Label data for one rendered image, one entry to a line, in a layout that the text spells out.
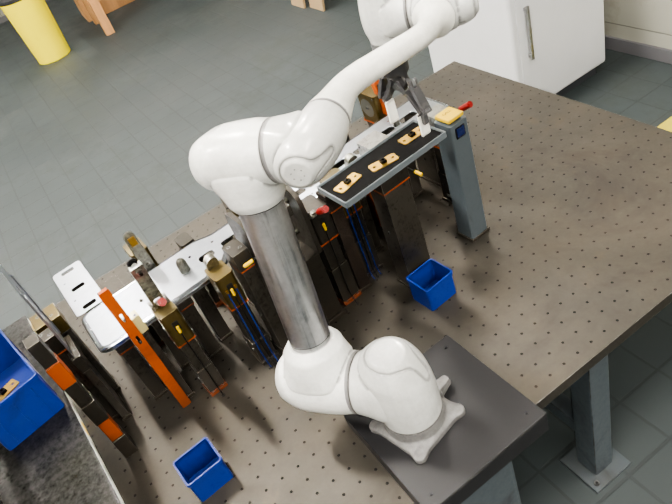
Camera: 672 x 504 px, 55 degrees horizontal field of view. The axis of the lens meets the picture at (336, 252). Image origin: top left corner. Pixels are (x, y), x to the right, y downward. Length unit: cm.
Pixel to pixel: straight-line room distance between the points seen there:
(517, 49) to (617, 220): 175
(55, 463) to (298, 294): 70
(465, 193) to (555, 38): 201
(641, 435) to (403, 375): 124
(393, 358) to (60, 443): 82
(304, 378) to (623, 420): 135
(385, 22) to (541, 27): 223
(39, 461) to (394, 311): 105
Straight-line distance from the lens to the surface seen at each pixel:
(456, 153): 197
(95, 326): 203
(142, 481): 199
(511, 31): 369
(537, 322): 191
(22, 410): 178
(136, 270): 175
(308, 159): 119
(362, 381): 151
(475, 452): 161
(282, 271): 140
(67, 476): 166
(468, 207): 209
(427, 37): 153
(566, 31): 400
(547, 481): 243
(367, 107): 243
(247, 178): 128
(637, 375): 267
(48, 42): 828
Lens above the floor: 214
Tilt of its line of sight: 39 degrees down
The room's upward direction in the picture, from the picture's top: 22 degrees counter-clockwise
